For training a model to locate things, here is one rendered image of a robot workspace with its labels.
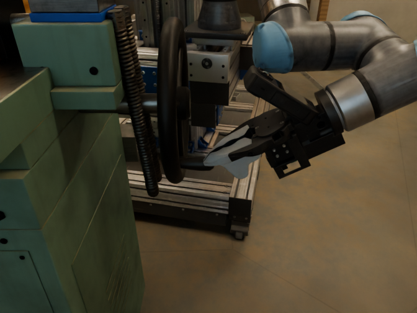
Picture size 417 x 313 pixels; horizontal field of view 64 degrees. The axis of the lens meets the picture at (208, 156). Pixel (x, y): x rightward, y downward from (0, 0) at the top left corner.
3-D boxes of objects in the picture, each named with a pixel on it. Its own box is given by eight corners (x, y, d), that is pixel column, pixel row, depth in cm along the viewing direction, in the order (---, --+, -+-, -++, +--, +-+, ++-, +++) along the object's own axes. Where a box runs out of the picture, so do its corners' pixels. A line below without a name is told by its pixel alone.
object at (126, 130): (139, 162, 93) (136, 136, 89) (95, 161, 93) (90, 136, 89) (144, 146, 100) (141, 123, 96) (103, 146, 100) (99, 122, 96)
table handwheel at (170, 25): (187, -26, 52) (195, 80, 79) (59, -26, 52) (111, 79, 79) (180, 147, 41) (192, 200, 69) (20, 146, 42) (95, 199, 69)
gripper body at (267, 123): (275, 182, 51) (352, 149, 48) (251, 140, 47) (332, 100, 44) (268, 156, 58) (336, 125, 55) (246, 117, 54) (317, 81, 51)
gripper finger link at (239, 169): (218, 194, 54) (270, 171, 51) (199, 167, 51) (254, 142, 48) (218, 183, 56) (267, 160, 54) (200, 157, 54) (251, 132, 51)
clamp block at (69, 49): (116, 87, 50) (106, 24, 45) (26, 87, 50) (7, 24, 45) (135, 59, 62) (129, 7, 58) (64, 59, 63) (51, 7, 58)
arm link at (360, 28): (318, 7, 54) (345, 38, 46) (383, 6, 55) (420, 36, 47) (306, 52, 59) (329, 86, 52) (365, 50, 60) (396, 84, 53)
